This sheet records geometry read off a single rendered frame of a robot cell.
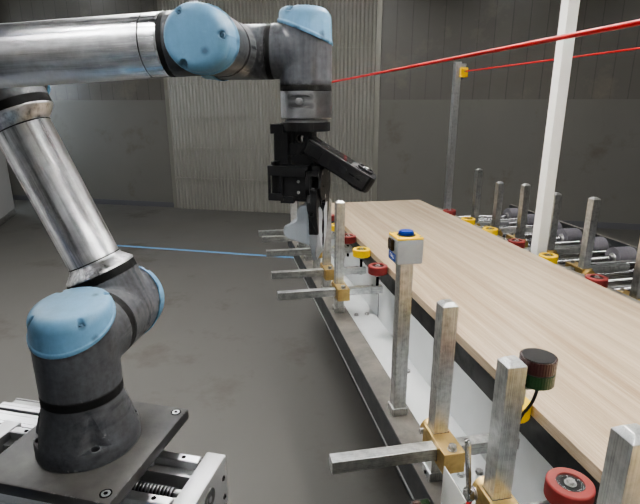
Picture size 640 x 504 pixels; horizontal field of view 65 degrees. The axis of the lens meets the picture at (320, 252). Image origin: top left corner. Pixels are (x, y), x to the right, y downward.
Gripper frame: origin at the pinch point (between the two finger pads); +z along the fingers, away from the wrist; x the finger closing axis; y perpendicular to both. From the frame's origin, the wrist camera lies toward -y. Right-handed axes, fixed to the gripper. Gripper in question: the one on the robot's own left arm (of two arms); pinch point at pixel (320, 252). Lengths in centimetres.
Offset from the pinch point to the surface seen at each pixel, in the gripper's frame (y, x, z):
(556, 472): -42, -8, 41
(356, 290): 12, -117, 51
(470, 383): -30, -57, 53
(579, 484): -45, -7, 41
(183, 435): 94, -114, 132
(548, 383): -37.3, -4.8, 21.3
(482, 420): -34, -50, 60
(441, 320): -20.2, -26.3, 21.3
